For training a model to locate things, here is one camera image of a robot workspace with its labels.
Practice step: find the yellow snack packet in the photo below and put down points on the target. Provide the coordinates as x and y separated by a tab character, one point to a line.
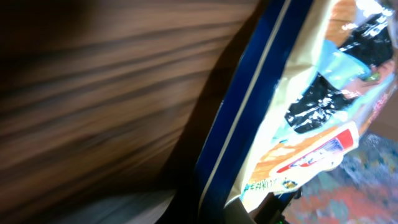
311	80

